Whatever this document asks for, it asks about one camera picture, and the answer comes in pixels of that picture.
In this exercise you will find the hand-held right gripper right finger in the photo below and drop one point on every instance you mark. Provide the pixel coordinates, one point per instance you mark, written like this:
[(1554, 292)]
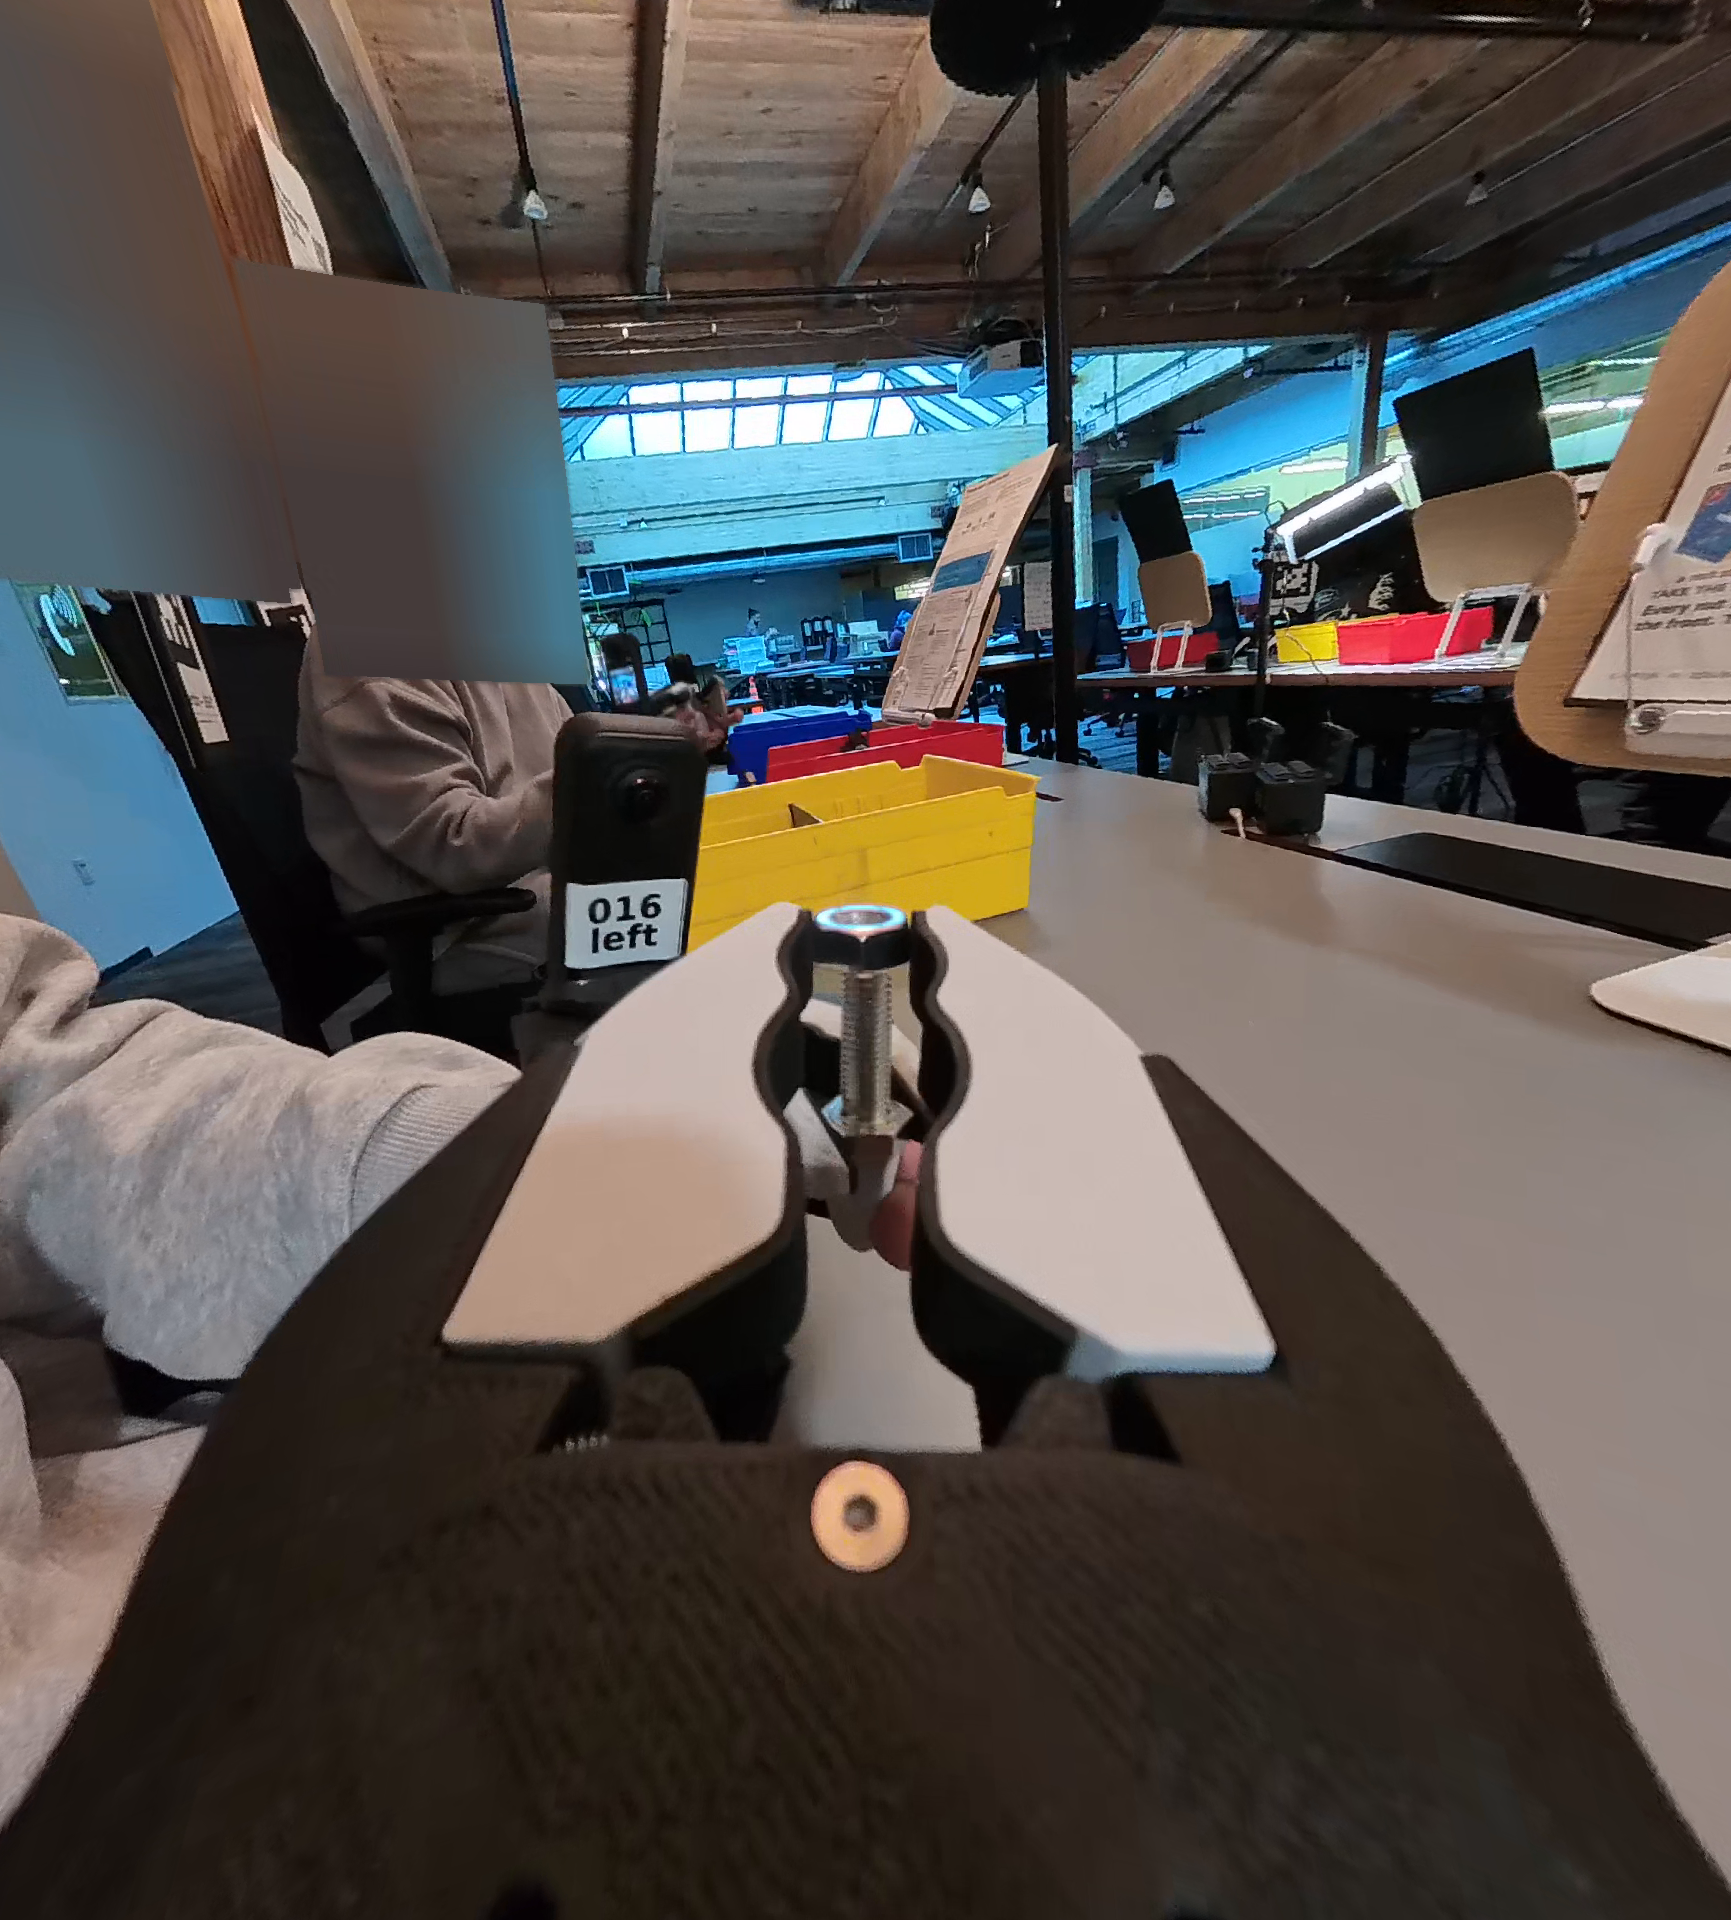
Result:
[(1091, 1184)]

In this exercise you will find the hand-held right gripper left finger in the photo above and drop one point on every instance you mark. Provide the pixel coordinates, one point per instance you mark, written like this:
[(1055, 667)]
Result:
[(627, 1184)]

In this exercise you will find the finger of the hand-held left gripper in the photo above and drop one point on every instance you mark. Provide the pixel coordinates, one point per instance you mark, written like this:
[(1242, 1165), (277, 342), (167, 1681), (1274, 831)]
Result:
[(867, 1201), (825, 1148)]

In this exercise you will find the steel bolt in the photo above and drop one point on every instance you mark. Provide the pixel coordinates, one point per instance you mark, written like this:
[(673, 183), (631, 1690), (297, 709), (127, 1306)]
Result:
[(867, 1043)]

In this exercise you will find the yellow plastic bin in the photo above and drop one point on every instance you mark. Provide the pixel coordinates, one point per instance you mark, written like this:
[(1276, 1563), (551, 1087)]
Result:
[(867, 854)]

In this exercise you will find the person's left forearm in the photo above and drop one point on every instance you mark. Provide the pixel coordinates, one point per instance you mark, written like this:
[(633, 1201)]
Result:
[(175, 1125)]

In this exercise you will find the grey desk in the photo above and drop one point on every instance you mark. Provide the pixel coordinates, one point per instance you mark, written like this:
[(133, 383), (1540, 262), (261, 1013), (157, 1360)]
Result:
[(1406, 1201)]

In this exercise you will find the black desk mat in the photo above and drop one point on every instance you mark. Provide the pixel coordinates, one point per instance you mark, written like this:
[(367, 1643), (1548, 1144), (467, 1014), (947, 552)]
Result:
[(1556, 884)]

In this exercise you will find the person's left hand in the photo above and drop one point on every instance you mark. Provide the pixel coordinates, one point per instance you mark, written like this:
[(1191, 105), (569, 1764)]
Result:
[(901, 1215)]

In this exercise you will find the blue plastic bin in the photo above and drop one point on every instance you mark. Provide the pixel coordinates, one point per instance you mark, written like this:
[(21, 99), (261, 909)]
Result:
[(791, 743)]

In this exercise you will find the red plastic bin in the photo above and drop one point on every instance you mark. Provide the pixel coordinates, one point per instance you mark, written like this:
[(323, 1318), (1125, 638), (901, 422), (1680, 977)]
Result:
[(927, 747)]

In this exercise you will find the black swivel chair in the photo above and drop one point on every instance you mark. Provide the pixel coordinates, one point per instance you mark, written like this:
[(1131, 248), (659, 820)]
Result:
[(281, 840)]

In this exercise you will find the cardboard document stand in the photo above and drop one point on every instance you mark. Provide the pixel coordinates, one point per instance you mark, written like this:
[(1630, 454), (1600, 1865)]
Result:
[(971, 600)]

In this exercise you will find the black charger box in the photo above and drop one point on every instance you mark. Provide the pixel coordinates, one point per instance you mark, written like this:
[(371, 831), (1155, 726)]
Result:
[(1294, 798), (1226, 789)]

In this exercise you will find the black disc-top pole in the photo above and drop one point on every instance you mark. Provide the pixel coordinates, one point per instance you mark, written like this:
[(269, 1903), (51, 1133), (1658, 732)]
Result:
[(1057, 374)]

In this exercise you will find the green wall sign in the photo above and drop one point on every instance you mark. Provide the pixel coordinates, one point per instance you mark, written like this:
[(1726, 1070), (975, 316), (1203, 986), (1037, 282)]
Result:
[(71, 638)]

